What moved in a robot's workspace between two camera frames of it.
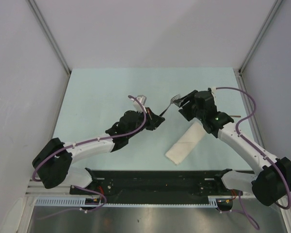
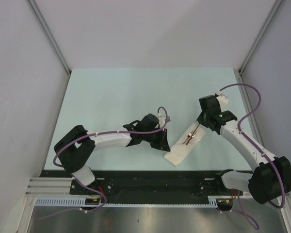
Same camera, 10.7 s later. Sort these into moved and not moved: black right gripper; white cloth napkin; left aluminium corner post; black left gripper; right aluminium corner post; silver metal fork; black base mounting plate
Moved: black left gripper; silver metal fork; black right gripper
Not moved: left aluminium corner post; white cloth napkin; right aluminium corner post; black base mounting plate
